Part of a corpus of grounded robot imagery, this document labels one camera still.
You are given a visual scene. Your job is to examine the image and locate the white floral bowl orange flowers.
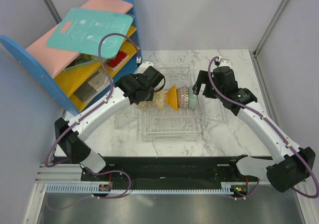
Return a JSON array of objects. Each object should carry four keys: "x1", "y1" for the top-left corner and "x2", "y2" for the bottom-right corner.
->
[{"x1": 138, "y1": 101, "x2": 149, "y2": 110}]

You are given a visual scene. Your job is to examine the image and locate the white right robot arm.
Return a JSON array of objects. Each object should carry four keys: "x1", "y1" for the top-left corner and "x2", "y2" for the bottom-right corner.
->
[{"x1": 192, "y1": 66, "x2": 316, "y2": 193}]

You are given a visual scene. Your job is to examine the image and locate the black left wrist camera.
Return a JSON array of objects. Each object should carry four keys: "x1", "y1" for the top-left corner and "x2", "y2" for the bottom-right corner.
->
[{"x1": 142, "y1": 66, "x2": 164, "y2": 88}]

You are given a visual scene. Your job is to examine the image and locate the orange yellow bowl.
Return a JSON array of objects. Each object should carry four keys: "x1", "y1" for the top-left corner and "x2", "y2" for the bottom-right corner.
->
[{"x1": 165, "y1": 85, "x2": 179, "y2": 111}]

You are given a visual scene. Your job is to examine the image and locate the mint green bowl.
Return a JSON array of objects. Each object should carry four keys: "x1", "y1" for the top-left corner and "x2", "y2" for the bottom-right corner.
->
[{"x1": 188, "y1": 86, "x2": 197, "y2": 111}]

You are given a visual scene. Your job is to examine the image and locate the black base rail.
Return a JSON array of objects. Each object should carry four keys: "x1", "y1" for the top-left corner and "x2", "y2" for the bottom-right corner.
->
[{"x1": 81, "y1": 157, "x2": 258, "y2": 189}]

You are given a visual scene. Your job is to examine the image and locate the teal cutting board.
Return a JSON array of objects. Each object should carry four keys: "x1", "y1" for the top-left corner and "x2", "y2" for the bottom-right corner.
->
[{"x1": 46, "y1": 8, "x2": 134, "y2": 56}]

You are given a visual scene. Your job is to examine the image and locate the red white box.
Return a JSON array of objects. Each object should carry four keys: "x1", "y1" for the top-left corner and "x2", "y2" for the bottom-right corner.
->
[{"x1": 107, "y1": 51, "x2": 129, "y2": 72}]

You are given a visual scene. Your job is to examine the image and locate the cream bowl with bird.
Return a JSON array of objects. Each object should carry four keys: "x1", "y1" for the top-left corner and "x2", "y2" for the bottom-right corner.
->
[{"x1": 149, "y1": 90, "x2": 164, "y2": 110}]

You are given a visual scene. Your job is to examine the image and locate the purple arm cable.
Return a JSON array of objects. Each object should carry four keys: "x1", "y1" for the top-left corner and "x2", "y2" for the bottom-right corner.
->
[
  {"x1": 208, "y1": 56, "x2": 319, "y2": 199},
  {"x1": 44, "y1": 32, "x2": 143, "y2": 169}
]

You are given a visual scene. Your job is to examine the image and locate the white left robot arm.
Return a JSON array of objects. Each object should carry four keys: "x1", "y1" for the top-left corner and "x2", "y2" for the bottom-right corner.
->
[{"x1": 54, "y1": 62, "x2": 165, "y2": 181}]

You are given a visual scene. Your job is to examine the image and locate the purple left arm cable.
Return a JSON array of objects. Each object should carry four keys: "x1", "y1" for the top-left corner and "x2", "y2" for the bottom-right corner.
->
[{"x1": 44, "y1": 32, "x2": 143, "y2": 169}]

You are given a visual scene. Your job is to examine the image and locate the purple scale pattern bowl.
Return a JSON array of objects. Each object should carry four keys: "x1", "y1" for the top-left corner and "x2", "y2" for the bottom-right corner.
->
[{"x1": 177, "y1": 86, "x2": 189, "y2": 109}]

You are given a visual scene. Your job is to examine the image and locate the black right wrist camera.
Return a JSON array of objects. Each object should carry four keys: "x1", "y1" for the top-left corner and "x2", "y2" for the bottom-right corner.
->
[{"x1": 213, "y1": 66, "x2": 238, "y2": 93}]

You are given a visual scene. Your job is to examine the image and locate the green book under board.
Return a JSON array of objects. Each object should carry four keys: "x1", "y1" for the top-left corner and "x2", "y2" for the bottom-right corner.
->
[{"x1": 63, "y1": 53, "x2": 101, "y2": 71}]

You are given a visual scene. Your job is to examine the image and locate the white slotted cable duct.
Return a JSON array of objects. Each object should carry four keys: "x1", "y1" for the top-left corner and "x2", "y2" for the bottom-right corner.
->
[{"x1": 45, "y1": 182, "x2": 234, "y2": 195}]

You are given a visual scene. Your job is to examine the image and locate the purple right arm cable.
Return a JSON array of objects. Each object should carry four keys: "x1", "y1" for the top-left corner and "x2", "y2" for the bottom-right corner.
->
[{"x1": 208, "y1": 56, "x2": 319, "y2": 199}]

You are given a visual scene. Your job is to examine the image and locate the white wire dish rack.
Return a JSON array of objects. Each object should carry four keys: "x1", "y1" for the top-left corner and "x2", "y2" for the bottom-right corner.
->
[{"x1": 115, "y1": 64, "x2": 228, "y2": 141}]

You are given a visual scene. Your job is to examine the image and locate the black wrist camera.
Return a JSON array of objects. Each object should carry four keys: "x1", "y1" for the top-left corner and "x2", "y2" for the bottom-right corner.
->
[
  {"x1": 142, "y1": 66, "x2": 164, "y2": 88},
  {"x1": 213, "y1": 66, "x2": 238, "y2": 93}
]

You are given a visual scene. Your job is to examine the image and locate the grey setup guide booklet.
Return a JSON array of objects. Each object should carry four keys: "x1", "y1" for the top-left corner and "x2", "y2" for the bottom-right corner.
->
[{"x1": 74, "y1": 68, "x2": 110, "y2": 104}]

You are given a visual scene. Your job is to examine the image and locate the blue pink yellow shelf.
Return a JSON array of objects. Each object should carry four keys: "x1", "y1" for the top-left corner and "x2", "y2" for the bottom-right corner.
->
[{"x1": 0, "y1": 0, "x2": 139, "y2": 115}]

